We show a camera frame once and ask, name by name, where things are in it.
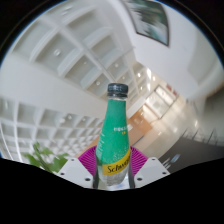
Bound green leafy potted plant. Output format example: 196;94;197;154
23;142;69;174

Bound green-labelled clear drink bottle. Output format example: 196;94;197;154
94;83;132;187

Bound black-framed glass door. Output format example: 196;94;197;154
145;84;177;118

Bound recessed ceiling lights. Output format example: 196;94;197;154
49;48;158;134

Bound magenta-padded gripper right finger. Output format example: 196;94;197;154
127;145;170;189

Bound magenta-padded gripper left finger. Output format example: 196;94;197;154
58;145;100;189

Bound dark-framed landscape picture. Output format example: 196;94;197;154
124;0;170;47

